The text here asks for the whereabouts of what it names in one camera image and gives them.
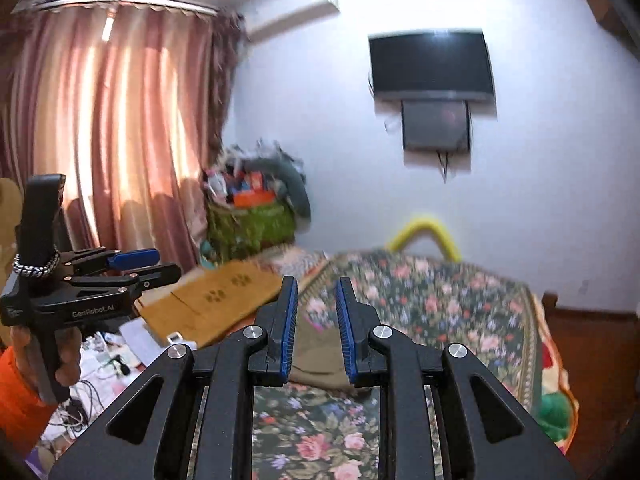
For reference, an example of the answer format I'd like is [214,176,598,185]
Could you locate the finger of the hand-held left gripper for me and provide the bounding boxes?
[65,247,161,276]
[70,264,182,301]

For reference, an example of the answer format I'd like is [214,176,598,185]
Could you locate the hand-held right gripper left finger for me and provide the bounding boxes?
[47,275,301,480]

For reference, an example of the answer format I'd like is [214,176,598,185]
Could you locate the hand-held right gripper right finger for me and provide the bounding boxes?
[335,276,578,480]

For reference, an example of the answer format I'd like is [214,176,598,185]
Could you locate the olive green pants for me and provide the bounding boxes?
[287,325,361,393]

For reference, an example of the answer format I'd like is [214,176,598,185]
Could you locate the person's left hand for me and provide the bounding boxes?
[11,324,83,388]

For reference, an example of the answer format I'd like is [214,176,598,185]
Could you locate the wooden folding table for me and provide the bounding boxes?
[137,259,283,348]

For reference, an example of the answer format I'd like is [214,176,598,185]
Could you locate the striped cloth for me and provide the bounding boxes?
[265,247,331,281]

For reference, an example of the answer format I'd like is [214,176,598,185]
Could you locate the floral bedspread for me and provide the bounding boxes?
[250,249,543,480]

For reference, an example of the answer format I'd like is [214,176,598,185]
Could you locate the green storage bag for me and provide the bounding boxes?
[206,200,296,261]

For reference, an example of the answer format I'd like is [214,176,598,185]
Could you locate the orange box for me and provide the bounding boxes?
[232,190,276,207]

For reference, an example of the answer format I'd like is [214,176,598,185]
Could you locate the pink curtain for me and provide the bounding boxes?
[0,7,241,286]

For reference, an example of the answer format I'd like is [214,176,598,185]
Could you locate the grey cloth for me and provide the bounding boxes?
[245,152,312,221]

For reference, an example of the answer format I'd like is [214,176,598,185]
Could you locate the colourful fleece blanket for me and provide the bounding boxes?
[530,295,578,456]

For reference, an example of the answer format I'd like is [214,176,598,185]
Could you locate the white air conditioner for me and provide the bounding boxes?
[240,0,341,41]

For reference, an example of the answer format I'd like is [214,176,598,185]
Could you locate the brown wooden door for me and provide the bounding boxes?
[575,0,638,48]

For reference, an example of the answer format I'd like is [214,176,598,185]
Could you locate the braided black white cord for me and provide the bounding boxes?
[12,254,61,277]

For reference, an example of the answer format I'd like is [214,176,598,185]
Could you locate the small black wall monitor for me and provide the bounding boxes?
[401,100,471,152]

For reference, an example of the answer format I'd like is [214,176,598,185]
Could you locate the white curtain rail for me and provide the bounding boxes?
[12,0,221,16]

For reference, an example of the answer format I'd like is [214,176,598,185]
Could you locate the wall-mounted black television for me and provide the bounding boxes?
[368,30,496,103]

